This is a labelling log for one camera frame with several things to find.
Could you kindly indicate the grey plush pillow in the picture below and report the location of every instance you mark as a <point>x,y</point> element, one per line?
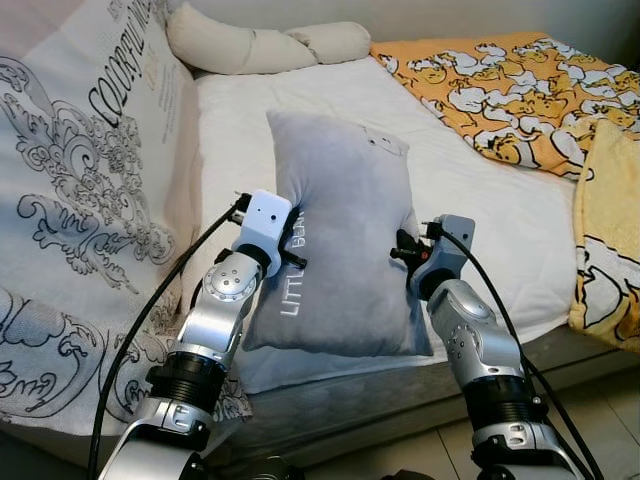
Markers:
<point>340,200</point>

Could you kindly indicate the orange cartoon egg blanket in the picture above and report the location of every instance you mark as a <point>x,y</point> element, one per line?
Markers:
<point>500,90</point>

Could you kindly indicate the white quilted mattress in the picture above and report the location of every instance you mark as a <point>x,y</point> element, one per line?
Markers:
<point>480,220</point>

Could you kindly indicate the grey bed base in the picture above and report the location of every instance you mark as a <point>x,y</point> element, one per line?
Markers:
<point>380,400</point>

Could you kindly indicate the beige bolster pillow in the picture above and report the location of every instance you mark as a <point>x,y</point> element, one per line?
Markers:
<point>240,50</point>

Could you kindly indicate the white grey patterned sheet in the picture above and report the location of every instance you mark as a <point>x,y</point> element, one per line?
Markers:
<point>80,150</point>

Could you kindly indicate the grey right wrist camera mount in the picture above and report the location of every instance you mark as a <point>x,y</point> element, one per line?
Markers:
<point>450,245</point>

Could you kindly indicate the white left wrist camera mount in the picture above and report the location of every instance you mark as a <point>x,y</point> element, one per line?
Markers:
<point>265,215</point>

